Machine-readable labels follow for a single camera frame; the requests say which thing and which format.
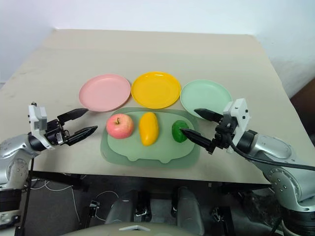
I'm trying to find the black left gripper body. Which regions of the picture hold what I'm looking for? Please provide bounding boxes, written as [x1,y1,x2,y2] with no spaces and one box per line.
[44,118,73,147]

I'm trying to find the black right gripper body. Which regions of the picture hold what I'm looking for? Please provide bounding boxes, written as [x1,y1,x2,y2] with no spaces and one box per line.
[207,115,240,155]

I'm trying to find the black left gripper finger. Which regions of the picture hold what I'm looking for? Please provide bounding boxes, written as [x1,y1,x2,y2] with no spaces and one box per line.
[66,125,98,147]
[57,108,89,124]

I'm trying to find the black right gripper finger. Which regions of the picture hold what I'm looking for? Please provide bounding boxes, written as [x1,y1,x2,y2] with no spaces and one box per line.
[181,128,213,149]
[193,108,223,123]

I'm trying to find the light green plate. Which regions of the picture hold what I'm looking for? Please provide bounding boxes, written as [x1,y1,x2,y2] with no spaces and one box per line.
[180,79,233,120]

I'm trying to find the green pepper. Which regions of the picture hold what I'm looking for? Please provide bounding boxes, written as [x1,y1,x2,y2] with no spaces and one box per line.
[171,120,190,143]

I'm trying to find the pink plate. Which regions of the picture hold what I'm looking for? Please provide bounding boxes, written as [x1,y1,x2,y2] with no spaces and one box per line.
[78,74,131,113]

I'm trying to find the yellow plate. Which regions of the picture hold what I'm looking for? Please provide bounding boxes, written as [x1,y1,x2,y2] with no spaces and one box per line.
[131,71,182,109]

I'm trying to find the red apple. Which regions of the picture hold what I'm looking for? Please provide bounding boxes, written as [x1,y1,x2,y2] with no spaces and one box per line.
[106,113,135,139]

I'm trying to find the yellow mango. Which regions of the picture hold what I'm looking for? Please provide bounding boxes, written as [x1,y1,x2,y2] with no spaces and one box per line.
[138,112,158,147]

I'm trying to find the green silicone mat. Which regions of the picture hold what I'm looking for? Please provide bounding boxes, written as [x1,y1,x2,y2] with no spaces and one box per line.
[100,107,200,169]

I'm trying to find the grey right robot leg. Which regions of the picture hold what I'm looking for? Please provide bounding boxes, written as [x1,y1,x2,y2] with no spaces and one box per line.
[172,186,205,236]

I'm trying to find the grey robot leg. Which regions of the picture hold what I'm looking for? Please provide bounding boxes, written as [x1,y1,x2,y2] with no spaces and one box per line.
[104,189,151,226]
[172,186,205,236]

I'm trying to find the grey left robot leg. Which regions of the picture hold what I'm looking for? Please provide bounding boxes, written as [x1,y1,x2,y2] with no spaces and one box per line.
[104,189,151,226]

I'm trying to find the grey robot torso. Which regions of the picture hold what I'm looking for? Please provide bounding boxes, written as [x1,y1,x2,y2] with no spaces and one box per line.
[58,222,200,236]

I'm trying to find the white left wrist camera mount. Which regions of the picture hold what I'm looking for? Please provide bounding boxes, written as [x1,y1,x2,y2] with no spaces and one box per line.
[28,101,55,150]

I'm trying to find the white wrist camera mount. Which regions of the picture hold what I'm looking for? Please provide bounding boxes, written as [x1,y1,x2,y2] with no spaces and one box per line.
[222,98,252,155]
[28,101,55,150]

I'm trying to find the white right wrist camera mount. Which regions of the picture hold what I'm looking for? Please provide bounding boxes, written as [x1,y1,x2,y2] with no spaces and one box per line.
[222,98,252,155]

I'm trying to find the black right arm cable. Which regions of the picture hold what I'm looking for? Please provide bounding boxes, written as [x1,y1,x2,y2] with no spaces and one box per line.
[227,134,315,171]

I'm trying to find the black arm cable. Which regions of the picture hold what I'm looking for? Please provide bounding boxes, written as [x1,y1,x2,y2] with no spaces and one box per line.
[19,157,35,236]
[227,134,315,171]

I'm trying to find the white cable on floor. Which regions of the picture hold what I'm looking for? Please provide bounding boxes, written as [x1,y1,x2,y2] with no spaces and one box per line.
[31,178,124,226]

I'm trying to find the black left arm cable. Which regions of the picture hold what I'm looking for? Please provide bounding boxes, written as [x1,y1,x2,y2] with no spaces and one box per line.
[19,157,35,236]

